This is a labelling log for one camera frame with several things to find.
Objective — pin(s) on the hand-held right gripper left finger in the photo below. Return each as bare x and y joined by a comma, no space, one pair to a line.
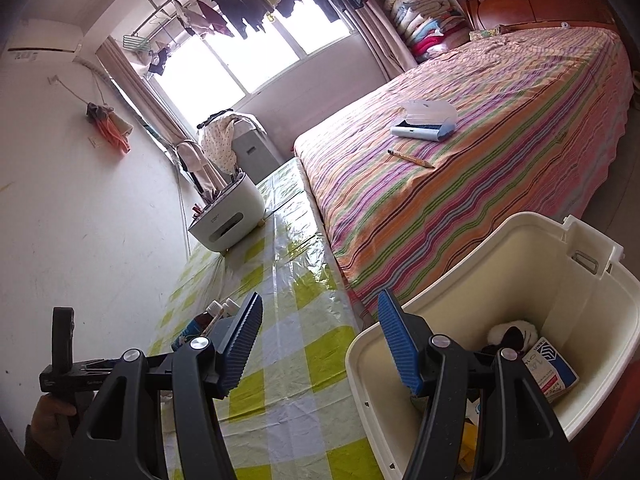
240,345

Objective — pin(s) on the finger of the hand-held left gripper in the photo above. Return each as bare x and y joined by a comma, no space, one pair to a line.
100,362

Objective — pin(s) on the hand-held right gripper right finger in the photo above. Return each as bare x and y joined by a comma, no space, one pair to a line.
397,345

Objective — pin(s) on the white plastic bin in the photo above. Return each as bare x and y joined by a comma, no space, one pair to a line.
500,270

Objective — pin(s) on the white box with blue print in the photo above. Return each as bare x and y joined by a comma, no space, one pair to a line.
550,370

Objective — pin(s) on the person's left forearm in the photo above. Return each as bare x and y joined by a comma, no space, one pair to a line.
42,442

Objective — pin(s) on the person's left hand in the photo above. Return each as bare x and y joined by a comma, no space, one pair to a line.
50,412

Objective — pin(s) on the small white bottle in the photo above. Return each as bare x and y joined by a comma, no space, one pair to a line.
215,309
230,307

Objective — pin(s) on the brown bottle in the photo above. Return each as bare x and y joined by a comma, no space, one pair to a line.
202,324

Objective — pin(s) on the blue container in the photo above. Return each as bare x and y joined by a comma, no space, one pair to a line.
186,336

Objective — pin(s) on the green checkered tablecloth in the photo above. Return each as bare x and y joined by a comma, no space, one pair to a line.
300,285

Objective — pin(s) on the black and white plush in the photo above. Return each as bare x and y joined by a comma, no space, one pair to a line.
500,332

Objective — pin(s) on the white desk organizer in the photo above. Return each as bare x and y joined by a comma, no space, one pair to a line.
227,222

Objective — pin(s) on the bundle of pens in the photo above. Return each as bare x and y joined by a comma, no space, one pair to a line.
200,209

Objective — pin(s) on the bed with striped sheet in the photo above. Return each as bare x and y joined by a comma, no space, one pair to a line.
450,185

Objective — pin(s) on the white hanging garment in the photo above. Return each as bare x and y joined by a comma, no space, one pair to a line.
195,165

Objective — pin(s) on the wooden pencil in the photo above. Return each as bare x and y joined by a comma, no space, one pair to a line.
410,157

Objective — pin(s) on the grey cabinet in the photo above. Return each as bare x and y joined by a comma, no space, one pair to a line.
255,155

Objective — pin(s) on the polka dot cloth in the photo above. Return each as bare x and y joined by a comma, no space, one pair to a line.
220,140

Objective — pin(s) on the blue white pencil case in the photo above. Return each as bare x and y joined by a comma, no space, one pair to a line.
420,131

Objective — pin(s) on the orange cloth on hook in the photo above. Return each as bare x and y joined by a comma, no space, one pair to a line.
110,127

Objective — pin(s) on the beige long curtain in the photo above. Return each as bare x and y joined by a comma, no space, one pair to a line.
140,95

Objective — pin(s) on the window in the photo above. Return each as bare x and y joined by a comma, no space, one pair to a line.
240,60

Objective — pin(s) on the white air conditioner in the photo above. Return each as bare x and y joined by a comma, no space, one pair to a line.
45,36

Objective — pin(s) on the beige short curtain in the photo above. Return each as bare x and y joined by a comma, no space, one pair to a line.
380,35

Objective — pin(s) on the green floral box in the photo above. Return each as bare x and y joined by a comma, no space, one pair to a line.
485,34

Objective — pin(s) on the stack of folded quilts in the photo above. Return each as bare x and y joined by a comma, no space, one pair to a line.
425,15

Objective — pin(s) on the row of hanging clothes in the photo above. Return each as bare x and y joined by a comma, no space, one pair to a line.
250,2

